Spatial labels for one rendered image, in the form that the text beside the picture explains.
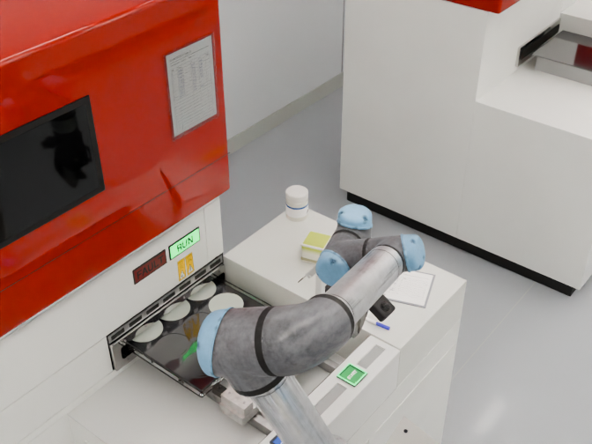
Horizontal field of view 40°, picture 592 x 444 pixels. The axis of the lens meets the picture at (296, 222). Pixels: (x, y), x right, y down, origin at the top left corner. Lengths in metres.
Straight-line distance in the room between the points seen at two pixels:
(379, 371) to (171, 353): 0.56
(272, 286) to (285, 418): 0.91
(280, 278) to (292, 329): 1.05
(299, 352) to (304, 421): 0.23
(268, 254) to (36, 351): 0.75
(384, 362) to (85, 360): 0.77
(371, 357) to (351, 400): 0.16
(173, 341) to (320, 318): 1.00
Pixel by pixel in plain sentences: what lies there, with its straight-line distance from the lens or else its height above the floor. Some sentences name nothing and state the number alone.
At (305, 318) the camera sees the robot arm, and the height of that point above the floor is 1.58.
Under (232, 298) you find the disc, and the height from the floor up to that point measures 0.90.
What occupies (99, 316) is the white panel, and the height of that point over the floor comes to 1.05.
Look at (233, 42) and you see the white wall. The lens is 4.51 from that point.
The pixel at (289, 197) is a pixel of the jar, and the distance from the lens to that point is 2.50.
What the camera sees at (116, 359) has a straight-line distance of 2.26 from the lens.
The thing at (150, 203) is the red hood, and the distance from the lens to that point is 2.02.
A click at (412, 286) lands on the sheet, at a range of 2.32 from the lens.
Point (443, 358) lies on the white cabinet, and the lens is 2.48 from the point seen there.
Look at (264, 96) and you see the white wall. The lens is 4.85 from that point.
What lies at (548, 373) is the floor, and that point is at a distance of 3.53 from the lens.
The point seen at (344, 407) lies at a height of 0.96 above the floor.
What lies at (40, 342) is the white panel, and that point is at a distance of 2.05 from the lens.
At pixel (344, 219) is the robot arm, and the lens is 1.72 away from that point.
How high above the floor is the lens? 2.47
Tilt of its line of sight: 36 degrees down
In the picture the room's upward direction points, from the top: straight up
